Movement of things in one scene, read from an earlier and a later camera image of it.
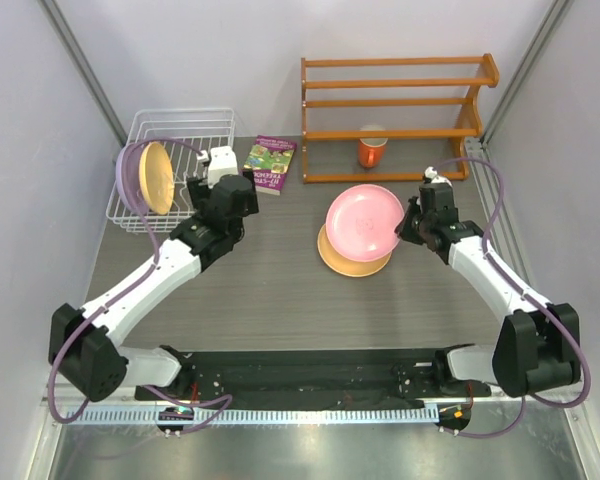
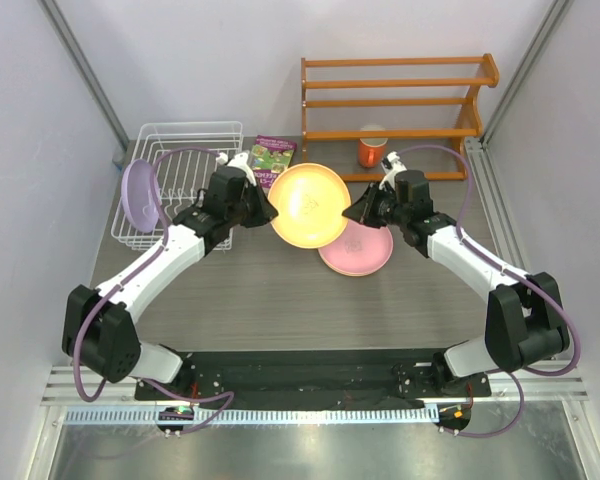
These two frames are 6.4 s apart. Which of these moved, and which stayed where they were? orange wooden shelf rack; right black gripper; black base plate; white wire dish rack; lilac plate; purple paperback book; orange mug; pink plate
Moved: lilac plate; pink plate; white wire dish rack; right black gripper
Stayed: orange wooden shelf rack; purple paperback book; orange mug; black base plate
